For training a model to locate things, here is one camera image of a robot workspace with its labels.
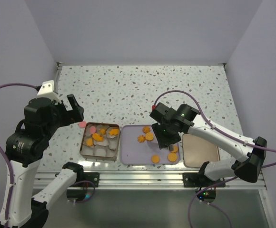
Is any orange flower cookie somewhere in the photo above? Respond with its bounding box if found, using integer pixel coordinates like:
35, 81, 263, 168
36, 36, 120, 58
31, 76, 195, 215
85, 138, 94, 147
171, 145, 178, 153

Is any orange swirl cookie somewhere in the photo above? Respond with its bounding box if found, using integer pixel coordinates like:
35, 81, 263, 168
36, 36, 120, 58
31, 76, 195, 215
99, 128, 107, 135

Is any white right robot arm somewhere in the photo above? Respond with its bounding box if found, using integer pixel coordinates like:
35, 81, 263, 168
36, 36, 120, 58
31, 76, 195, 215
150, 103, 267, 187

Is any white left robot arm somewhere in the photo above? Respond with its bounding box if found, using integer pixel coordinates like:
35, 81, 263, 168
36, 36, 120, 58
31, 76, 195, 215
0, 94, 85, 228

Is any orange round patterned cookie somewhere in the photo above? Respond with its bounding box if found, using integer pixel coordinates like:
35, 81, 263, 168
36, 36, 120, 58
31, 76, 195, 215
145, 132, 154, 141

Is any orange cookie top right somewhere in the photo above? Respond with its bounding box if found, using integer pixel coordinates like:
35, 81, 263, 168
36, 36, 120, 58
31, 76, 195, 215
142, 126, 150, 134

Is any orange waffle cookie bottom right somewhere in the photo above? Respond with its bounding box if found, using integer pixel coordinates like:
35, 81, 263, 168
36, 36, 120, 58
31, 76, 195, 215
168, 152, 178, 162

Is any orange rosette cookie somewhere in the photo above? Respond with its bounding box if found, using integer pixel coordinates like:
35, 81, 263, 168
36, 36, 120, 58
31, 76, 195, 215
137, 135, 146, 143

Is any orange round cookie bottom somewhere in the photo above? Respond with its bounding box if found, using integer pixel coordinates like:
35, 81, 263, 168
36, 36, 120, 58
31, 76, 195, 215
151, 155, 160, 163

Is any lilac plastic tray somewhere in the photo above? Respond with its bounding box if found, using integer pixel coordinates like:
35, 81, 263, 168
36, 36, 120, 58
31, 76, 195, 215
119, 125, 180, 165

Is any brown cookie tin with liners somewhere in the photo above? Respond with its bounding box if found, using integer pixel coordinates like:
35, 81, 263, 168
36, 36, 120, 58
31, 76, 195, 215
79, 122, 121, 162

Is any rose gold tin lid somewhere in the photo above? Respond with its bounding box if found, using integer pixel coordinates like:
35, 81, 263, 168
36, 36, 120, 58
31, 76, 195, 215
182, 134, 220, 168

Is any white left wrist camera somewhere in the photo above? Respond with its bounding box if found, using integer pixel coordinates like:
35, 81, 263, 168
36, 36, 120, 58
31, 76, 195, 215
37, 80, 62, 104

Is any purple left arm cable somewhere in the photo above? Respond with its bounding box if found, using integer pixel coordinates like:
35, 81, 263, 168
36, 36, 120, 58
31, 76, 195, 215
0, 83, 42, 226

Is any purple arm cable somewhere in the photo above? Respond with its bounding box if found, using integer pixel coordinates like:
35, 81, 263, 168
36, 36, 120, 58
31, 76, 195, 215
153, 90, 276, 228
0, 83, 42, 226

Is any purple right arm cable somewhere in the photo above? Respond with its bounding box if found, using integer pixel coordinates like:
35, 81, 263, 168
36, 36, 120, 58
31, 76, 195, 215
153, 90, 276, 228

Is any aluminium mounting rail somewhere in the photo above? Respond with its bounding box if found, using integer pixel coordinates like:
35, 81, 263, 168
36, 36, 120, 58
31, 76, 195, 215
34, 171, 266, 190

